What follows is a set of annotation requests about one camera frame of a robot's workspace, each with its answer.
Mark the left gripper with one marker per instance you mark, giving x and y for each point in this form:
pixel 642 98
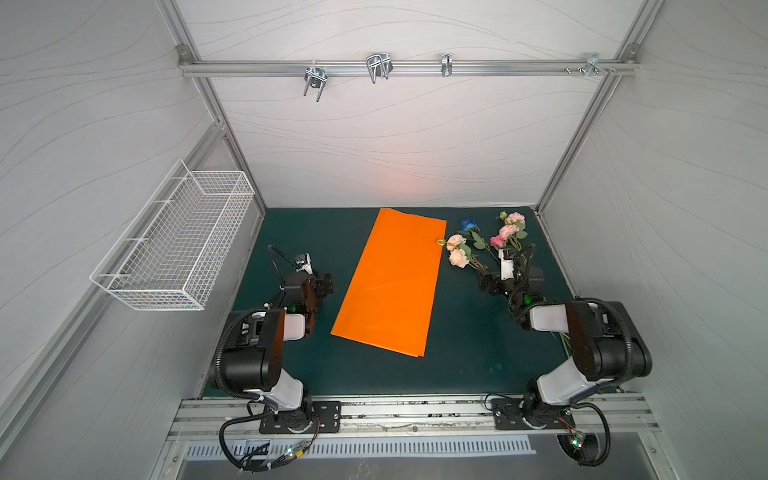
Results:
pixel 323 285

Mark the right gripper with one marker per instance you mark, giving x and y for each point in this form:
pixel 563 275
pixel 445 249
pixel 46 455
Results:
pixel 498 283

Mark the peach fake flower stem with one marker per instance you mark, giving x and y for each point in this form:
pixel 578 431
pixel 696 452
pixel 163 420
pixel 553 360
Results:
pixel 460 253

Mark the blue fake flower stem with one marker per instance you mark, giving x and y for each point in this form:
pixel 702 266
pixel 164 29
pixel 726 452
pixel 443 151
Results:
pixel 469 229

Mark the orange wrapping paper sheet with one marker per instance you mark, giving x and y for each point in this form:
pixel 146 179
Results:
pixel 389 301

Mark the pink fake flower stem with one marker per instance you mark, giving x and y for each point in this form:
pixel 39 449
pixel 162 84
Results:
pixel 512 234

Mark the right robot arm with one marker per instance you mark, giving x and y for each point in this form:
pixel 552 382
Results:
pixel 604 347

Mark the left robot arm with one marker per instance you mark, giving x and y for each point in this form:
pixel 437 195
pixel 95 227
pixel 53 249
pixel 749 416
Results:
pixel 248 359

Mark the green table mat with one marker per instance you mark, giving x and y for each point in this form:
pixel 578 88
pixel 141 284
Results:
pixel 473 345

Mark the left metal U-bolt clamp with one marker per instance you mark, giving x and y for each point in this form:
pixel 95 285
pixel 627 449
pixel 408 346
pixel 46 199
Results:
pixel 316 79

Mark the metal u-bolt clamp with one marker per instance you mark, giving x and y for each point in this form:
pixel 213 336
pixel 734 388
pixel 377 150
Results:
pixel 379 65
pixel 316 79

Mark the middle metal U-bolt clamp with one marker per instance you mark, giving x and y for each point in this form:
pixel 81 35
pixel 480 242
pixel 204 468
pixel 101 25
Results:
pixel 379 65

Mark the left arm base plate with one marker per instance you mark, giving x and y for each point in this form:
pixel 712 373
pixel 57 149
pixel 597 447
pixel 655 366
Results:
pixel 322 417

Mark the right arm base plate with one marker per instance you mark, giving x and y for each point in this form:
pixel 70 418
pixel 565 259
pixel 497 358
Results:
pixel 519 413

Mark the white wire basket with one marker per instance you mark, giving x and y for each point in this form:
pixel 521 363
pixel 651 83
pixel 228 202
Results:
pixel 171 253

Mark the white slotted cable duct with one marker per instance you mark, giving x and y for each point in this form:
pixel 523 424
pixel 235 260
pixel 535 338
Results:
pixel 380 447

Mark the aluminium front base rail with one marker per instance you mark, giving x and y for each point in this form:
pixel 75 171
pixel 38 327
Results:
pixel 408 415

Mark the small metal hook bracket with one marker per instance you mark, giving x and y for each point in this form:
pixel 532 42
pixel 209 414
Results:
pixel 446 65

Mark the aluminium cross rail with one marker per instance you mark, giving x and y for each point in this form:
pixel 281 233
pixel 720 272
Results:
pixel 193 67

